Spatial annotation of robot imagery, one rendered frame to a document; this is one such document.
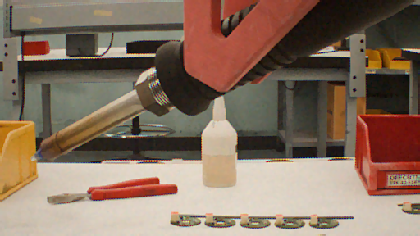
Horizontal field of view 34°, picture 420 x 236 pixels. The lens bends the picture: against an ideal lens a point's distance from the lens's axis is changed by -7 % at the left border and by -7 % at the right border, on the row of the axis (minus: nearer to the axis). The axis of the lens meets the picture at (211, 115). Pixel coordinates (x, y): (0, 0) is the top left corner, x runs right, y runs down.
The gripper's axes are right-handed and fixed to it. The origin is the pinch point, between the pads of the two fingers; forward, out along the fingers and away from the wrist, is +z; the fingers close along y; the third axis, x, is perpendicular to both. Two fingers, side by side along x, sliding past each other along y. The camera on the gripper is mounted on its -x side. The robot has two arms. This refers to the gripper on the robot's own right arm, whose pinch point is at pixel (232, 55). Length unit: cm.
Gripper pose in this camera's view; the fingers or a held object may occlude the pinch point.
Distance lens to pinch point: 22.5
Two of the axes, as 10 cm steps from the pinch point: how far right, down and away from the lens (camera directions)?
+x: 8.0, 4.9, -3.5
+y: -4.6, 1.3, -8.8
